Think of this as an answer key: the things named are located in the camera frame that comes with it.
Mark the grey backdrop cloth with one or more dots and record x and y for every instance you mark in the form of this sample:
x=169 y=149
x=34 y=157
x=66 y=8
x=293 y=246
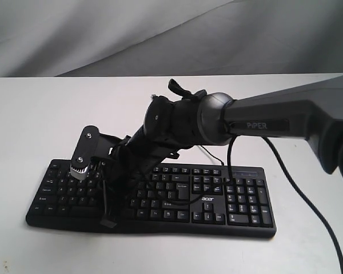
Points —
x=153 y=38

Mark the black acer keyboard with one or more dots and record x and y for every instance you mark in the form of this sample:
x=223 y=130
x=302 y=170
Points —
x=178 y=198

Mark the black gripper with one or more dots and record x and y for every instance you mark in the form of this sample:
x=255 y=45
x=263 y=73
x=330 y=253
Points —
x=130 y=161

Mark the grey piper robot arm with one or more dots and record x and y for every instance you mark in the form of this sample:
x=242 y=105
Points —
x=313 y=112

